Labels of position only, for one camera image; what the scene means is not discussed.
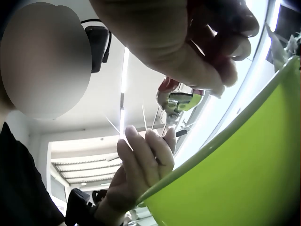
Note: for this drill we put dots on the person's left hand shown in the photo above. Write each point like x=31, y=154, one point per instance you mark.
x=136, y=174

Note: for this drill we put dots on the black wrist band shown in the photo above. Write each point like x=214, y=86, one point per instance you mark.
x=78, y=207

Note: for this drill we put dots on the person's left index finger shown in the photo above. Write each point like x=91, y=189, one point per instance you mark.
x=154, y=146

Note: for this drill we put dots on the person's left middle finger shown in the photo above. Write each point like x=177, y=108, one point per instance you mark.
x=170, y=143

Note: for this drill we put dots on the long ceiling tube lamp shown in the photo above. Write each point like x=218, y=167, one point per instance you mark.
x=124, y=89

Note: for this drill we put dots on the person's right fingers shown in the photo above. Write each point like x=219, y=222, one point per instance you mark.
x=239, y=37

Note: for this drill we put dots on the person's right hand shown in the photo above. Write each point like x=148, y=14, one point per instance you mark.
x=160, y=35

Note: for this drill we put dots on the person's right thumb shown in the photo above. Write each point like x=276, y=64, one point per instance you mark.
x=200, y=78

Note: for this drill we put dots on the person's left thumb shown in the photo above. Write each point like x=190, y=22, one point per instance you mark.
x=129, y=143

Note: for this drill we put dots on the lime green plastic bowl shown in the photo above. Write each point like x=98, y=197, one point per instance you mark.
x=235, y=164

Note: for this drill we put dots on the person's body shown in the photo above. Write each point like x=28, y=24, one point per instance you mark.
x=21, y=179

